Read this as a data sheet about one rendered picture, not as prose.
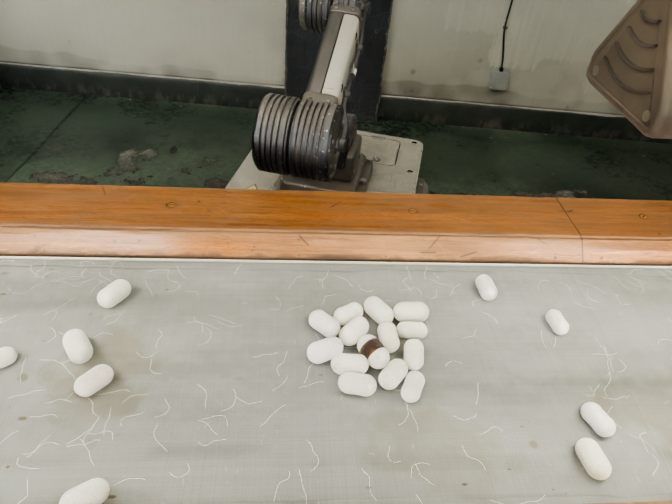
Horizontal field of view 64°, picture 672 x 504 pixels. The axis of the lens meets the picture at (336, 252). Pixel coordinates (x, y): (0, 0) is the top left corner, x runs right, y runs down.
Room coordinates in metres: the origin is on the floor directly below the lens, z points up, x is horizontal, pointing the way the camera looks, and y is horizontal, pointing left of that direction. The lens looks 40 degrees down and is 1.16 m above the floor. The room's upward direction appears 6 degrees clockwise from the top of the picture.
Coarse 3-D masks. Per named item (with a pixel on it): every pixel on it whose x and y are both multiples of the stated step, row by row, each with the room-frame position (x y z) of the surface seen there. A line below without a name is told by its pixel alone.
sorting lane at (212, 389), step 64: (0, 256) 0.43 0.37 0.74; (0, 320) 0.34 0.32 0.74; (64, 320) 0.35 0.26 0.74; (128, 320) 0.36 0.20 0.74; (192, 320) 0.36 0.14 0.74; (256, 320) 0.37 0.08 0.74; (448, 320) 0.40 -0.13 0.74; (512, 320) 0.41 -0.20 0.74; (576, 320) 0.42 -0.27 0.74; (640, 320) 0.43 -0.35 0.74; (0, 384) 0.27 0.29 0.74; (64, 384) 0.28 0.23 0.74; (128, 384) 0.28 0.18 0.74; (192, 384) 0.29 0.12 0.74; (256, 384) 0.29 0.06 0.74; (320, 384) 0.30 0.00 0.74; (448, 384) 0.32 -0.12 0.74; (512, 384) 0.32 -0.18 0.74; (576, 384) 0.33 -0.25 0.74; (640, 384) 0.34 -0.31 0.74; (0, 448) 0.21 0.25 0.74; (64, 448) 0.22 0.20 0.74; (128, 448) 0.22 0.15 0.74; (192, 448) 0.23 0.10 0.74; (256, 448) 0.23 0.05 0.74; (320, 448) 0.24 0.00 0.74; (384, 448) 0.24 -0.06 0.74; (448, 448) 0.25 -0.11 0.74; (512, 448) 0.26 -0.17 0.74; (640, 448) 0.27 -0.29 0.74
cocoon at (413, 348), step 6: (408, 342) 0.35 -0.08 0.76; (414, 342) 0.35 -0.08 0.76; (420, 342) 0.35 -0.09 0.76; (408, 348) 0.34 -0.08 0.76; (414, 348) 0.34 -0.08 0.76; (420, 348) 0.34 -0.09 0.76; (408, 354) 0.33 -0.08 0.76; (414, 354) 0.33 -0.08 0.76; (420, 354) 0.33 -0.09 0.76; (408, 360) 0.33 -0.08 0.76; (414, 360) 0.33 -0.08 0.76; (420, 360) 0.33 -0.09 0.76; (408, 366) 0.32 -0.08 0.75; (414, 366) 0.32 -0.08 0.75; (420, 366) 0.33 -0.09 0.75
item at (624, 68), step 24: (648, 0) 0.29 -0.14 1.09; (624, 24) 0.30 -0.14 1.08; (648, 24) 0.28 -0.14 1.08; (600, 48) 0.32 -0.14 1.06; (624, 48) 0.29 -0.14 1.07; (648, 48) 0.28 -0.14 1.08; (600, 72) 0.31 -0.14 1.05; (624, 72) 0.29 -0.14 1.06; (648, 72) 0.27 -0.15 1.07; (624, 96) 0.28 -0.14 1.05; (648, 96) 0.26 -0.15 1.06; (648, 120) 0.25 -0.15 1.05
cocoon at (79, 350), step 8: (64, 336) 0.31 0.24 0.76; (72, 336) 0.31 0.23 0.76; (80, 336) 0.31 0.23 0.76; (64, 344) 0.31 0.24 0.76; (72, 344) 0.30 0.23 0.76; (80, 344) 0.30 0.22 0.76; (88, 344) 0.31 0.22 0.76; (72, 352) 0.30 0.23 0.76; (80, 352) 0.30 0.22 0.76; (88, 352) 0.30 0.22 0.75; (72, 360) 0.29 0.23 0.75; (80, 360) 0.29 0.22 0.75; (88, 360) 0.30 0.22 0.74
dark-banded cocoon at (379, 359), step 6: (366, 336) 0.35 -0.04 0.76; (372, 336) 0.35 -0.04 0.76; (360, 342) 0.34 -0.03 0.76; (360, 348) 0.34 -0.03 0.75; (384, 348) 0.34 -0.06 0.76; (372, 354) 0.33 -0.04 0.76; (378, 354) 0.33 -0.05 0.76; (384, 354) 0.33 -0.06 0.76; (372, 360) 0.32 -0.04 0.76; (378, 360) 0.32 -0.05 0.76; (384, 360) 0.32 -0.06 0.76; (372, 366) 0.32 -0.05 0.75; (378, 366) 0.32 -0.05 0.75; (384, 366) 0.32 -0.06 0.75
